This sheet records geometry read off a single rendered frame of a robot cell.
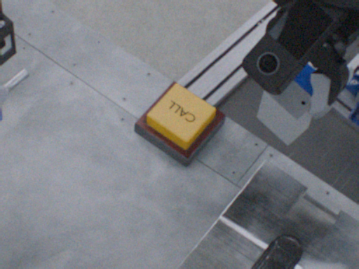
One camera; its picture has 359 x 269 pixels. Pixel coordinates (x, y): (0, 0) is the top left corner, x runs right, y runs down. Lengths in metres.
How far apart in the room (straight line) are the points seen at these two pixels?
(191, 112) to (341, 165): 0.78
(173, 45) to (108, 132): 1.08
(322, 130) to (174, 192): 0.82
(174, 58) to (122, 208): 1.13
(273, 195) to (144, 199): 0.17
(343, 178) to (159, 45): 0.62
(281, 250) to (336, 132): 0.92
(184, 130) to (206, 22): 1.17
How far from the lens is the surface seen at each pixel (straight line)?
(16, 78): 0.98
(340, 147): 1.83
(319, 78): 0.90
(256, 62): 0.83
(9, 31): 0.84
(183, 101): 1.08
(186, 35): 2.19
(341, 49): 0.86
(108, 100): 1.12
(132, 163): 1.08
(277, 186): 0.98
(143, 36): 2.18
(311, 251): 0.95
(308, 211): 1.00
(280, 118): 0.96
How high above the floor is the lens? 1.74
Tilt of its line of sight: 58 degrees down
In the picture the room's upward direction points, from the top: 8 degrees clockwise
